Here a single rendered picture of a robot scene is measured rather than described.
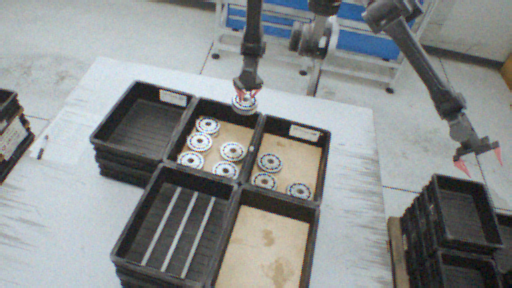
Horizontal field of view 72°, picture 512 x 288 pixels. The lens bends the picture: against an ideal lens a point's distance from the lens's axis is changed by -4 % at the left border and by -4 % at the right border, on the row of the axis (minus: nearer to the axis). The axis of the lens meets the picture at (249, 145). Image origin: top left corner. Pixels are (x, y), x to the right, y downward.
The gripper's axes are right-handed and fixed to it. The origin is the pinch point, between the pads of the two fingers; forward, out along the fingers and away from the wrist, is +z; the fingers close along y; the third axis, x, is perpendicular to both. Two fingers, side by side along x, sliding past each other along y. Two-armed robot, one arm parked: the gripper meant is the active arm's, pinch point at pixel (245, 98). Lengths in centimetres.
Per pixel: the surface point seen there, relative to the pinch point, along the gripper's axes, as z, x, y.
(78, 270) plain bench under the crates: 33, -24, -77
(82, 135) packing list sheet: 35, 39, -60
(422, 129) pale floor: 109, 11, 194
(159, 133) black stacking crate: 22.2, 15.4, -31.0
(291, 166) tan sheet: 22.2, -23.4, 11.6
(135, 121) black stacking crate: 22, 26, -38
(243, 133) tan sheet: 22.5, 1.2, 2.3
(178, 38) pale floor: 110, 204, 53
